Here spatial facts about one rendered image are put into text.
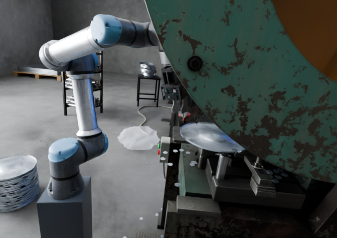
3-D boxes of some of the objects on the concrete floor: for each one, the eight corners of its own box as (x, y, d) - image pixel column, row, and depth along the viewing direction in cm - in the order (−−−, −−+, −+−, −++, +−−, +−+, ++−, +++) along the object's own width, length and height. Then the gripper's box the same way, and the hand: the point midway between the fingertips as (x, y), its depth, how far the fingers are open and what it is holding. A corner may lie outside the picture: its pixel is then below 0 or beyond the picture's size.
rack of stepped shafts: (85, 121, 281) (82, 50, 251) (60, 114, 295) (55, 47, 266) (105, 113, 319) (105, 51, 290) (82, 107, 334) (80, 48, 305)
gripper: (153, 68, 65) (165, 124, 74) (178, 66, 60) (187, 127, 69) (166, 61, 71) (176, 113, 80) (189, 59, 66) (197, 115, 75)
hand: (184, 113), depth 76 cm, fingers closed
